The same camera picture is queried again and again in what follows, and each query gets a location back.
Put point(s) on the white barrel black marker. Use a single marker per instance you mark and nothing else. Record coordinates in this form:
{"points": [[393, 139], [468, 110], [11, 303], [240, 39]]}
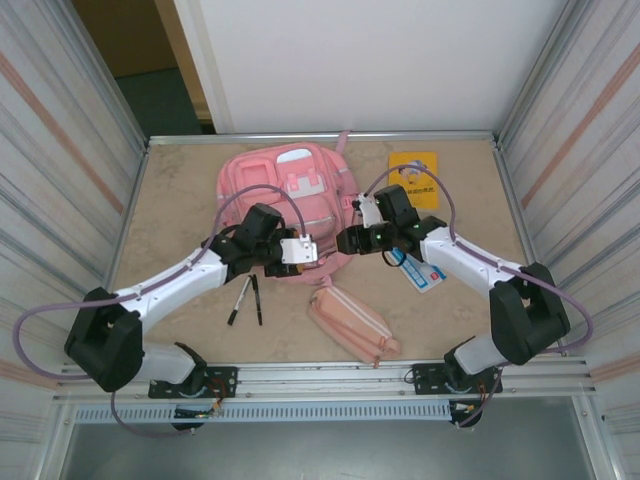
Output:
{"points": [[240, 300]]}

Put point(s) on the black pen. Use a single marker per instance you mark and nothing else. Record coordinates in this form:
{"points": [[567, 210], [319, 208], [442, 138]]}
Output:
{"points": [[257, 300]]}

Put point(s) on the blue white card package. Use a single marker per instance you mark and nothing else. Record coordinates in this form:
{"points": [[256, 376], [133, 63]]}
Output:
{"points": [[425, 277]]}

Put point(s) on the aluminium table side rail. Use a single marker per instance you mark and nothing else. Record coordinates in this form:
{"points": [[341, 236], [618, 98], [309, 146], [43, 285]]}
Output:
{"points": [[124, 215], [505, 165]]}

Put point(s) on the long aluminium mounting rail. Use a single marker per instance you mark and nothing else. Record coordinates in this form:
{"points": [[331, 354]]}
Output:
{"points": [[325, 372]]}

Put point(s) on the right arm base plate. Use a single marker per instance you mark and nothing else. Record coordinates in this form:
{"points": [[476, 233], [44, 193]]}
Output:
{"points": [[425, 380]]}

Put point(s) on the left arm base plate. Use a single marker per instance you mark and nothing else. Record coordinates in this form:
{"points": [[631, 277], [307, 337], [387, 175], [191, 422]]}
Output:
{"points": [[230, 372]]}

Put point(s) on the yellow book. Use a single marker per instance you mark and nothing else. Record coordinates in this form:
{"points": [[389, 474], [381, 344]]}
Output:
{"points": [[427, 197]]}

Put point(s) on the pink pencil case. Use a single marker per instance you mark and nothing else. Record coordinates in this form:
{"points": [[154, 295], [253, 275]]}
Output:
{"points": [[350, 325]]}

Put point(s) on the translucent corrugated enclosure panel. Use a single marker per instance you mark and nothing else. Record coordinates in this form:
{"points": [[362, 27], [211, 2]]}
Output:
{"points": [[590, 150], [50, 150]]}

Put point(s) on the pink backpack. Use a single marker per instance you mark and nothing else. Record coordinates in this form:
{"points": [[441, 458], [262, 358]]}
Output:
{"points": [[255, 175]]}

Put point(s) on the brown wooden panel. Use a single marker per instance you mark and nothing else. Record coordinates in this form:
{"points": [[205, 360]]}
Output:
{"points": [[125, 35]]}

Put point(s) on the white door frame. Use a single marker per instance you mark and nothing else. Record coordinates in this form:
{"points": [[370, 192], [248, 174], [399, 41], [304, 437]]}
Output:
{"points": [[197, 50]]}

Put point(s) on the short aluminium table rail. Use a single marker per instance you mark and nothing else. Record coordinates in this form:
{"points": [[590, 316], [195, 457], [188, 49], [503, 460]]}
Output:
{"points": [[450, 136]]}

